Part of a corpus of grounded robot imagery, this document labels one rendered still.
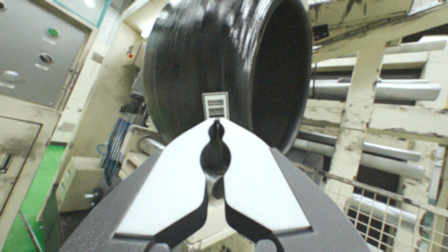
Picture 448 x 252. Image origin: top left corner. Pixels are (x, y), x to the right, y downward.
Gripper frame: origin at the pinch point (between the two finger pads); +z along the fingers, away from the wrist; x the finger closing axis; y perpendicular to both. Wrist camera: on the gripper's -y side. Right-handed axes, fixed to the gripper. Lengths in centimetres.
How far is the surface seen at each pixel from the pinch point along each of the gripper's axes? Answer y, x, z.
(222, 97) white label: 3.3, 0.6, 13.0
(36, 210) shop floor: 114, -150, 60
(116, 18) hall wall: -58, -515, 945
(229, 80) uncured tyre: 1.0, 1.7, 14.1
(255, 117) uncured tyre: 32, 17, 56
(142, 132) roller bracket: 22.4, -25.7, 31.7
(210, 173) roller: 18.9, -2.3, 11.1
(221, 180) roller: 18.7, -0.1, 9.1
